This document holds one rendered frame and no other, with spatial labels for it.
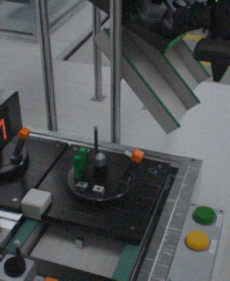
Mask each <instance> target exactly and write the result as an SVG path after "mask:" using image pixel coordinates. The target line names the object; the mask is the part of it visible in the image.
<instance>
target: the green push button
mask: <svg viewBox="0 0 230 281"><path fill-rule="evenodd" d="M194 218H195V219H196V220H197V221H199V222H201V223H211V222H213V221H214V219H215V212H214V211H213V210H212V209H211V208H208V207H206V206H199V207H197V208H196V209H195V211H194Z"/></svg>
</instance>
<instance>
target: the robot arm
mask: <svg viewBox="0 0 230 281"><path fill-rule="evenodd" d="M172 28H173V29H175V30H176V31H177V34H178V35H181V34H185V33H186V32H191V31H194V30H198V29H202V28H203V33H205V34H208V35H207V36H206V38H202V39H200V40H199V41H198V42H197V43H196V45H195V48H194V52H193V58H194V59H195V60H196V61H203V62H210V63H211V68H212V77H213V81H214V82H219V81H220V80H221V79H222V77H223V75H224V73H225V72H226V71H227V69H228V68H229V65H230V0H207V2H204V3H196V4H192V5H187V6H184V7H181V8H178V9H176V11H175V13H174V14H173V15H172Z"/></svg>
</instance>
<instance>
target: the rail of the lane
mask: <svg viewBox="0 0 230 281"><path fill-rule="evenodd" d="M203 161H204V160H199V159H195V158H189V157H188V156H184V157H183V160H182V163H181V166H180V168H179V171H178V172H177V174H176V177H175V180H174V182H173V184H172V188H171V190H170V193H169V191H166V190H165V191H164V194H163V196H162V199H161V201H160V203H159V206H158V208H157V215H160V216H161V217H160V219H159V223H158V225H157V227H156V230H155V233H154V236H153V239H152V241H151V244H150V246H149V250H148V251H147V254H146V255H145V258H144V261H143V263H142V266H141V269H140V272H139V274H138V278H137V280H136V281H165V279H166V276H167V273H168V271H169V270H168V269H170V264H171V262H172V259H173V256H174V252H175V249H176V246H177V242H178V240H179V236H180V234H181V229H182V227H183V222H184V220H185V217H186V214H187V211H188V207H189V205H190V203H194V204H196V202H197V199H198V196H199V189H200V183H201V172H203V171H202V167H203Z"/></svg>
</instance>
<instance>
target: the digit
mask: <svg viewBox="0 0 230 281"><path fill-rule="evenodd" d="M11 137H12V133H11V128H10V118H9V113H8V105H7V106H6V107H5V108H4V109H3V110H2V111H0V149H1V148H2V147H3V146H4V145H5V144H6V143H7V142H8V141H9V140H10V139H11Z"/></svg>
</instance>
